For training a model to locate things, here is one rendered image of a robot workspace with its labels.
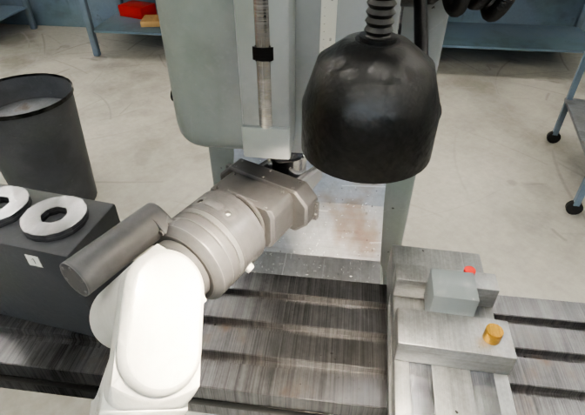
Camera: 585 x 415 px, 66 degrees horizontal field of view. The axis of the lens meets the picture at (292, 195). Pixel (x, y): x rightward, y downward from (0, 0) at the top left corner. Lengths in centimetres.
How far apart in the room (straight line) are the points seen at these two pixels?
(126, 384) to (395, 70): 27
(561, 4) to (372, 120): 495
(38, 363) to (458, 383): 61
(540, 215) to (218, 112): 242
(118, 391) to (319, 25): 30
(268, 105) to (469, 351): 43
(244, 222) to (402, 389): 33
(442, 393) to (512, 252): 182
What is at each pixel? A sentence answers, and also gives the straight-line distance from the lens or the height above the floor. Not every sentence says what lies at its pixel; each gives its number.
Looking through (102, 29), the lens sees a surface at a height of 23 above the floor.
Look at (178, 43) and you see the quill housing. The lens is 40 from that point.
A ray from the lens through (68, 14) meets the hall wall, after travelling 568.
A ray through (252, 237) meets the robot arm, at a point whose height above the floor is 125.
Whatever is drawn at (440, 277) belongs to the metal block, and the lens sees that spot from 68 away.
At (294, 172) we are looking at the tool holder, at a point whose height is 125.
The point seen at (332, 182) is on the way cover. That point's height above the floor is 99.
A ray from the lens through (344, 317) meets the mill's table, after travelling 79.
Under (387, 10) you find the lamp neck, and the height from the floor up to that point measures 149.
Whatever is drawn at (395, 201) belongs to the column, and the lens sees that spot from 104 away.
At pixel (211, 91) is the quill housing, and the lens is 41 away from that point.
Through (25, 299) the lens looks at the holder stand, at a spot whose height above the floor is 99.
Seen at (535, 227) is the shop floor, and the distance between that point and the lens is 264.
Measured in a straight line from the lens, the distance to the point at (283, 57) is 35.
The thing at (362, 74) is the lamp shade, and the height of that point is 147.
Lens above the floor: 155
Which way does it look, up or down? 38 degrees down
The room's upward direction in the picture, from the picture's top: straight up
